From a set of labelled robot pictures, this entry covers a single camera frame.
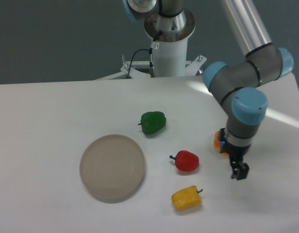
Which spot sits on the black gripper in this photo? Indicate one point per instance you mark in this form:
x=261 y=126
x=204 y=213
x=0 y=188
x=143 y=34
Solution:
x=235 y=148

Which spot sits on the red toy bell pepper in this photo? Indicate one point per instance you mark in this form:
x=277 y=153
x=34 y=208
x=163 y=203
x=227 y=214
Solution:
x=185 y=161

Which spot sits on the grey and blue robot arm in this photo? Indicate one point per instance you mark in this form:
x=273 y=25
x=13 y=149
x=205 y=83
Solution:
x=234 y=88

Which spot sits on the yellow toy bell pepper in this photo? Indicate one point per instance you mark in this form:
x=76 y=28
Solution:
x=187 y=198

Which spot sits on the green toy bell pepper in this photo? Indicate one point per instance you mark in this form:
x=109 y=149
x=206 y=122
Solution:
x=152 y=122

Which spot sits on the orange knotted bread roll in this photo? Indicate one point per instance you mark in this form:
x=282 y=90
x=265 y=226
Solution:
x=217 y=145

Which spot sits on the beige round plate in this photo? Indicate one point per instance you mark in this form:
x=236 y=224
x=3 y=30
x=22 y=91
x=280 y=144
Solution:
x=112 y=168

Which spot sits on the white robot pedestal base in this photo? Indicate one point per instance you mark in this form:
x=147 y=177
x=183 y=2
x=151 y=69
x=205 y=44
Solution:
x=169 y=39

